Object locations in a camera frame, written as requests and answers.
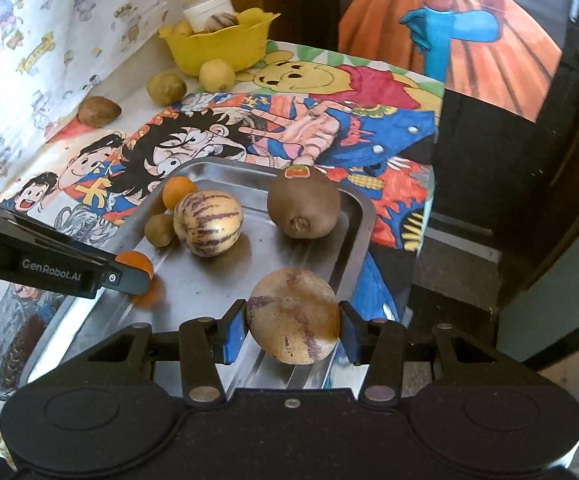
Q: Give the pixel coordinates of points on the grey metal tray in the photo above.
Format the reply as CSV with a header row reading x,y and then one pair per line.
x,y
269,255

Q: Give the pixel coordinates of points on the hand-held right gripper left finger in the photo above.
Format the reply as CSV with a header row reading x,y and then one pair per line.
x,y
234,331

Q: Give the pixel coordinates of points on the white printed blanket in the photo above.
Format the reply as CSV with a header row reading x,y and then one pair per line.
x,y
44,35

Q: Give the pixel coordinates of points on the black door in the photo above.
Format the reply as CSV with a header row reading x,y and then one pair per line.
x,y
469,170

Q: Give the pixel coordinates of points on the cartoon drawing paper sheet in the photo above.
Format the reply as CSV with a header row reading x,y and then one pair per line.
x,y
294,110

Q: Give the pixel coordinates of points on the large brown kiwi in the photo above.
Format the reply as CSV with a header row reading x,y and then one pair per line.
x,y
303,207

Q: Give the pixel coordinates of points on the yellow lemon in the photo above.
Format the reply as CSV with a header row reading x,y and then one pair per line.
x,y
217,75

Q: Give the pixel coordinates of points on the pale pepino melon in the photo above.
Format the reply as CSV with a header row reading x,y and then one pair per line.
x,y
293,315

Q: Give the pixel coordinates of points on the striped pepino melon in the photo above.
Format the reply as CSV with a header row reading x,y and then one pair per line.
x,y
222,22
208,225

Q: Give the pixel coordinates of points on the yellow green round fruit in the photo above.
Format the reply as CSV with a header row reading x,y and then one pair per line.
x,y
166,87

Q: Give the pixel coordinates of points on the brown wooden door frame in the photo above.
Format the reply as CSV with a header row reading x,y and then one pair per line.
x,y
569,185

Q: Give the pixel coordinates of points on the yellow scalloped bowl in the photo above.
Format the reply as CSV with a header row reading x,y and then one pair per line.
x,y
224,49

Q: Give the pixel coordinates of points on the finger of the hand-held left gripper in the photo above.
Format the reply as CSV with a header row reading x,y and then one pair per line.
x,y
129,280

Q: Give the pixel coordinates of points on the small yellow fruit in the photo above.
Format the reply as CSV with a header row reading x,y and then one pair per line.
x,y
182,29

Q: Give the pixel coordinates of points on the small orange kumquat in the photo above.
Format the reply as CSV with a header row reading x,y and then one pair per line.
x,y
134,261
178,192

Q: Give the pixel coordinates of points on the brown orange mango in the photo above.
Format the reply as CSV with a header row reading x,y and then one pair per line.
x,y
99,111

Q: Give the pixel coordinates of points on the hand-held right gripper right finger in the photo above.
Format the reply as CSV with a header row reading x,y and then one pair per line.
x,y
349,332

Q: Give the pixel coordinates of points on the small brown kiwi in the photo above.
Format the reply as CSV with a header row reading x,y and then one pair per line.
x,y
159,230

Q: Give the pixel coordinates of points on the white cup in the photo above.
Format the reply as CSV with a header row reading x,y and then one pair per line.
x,y
202,10

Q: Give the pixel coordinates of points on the wall poster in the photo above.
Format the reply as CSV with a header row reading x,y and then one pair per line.
x,y
469,50

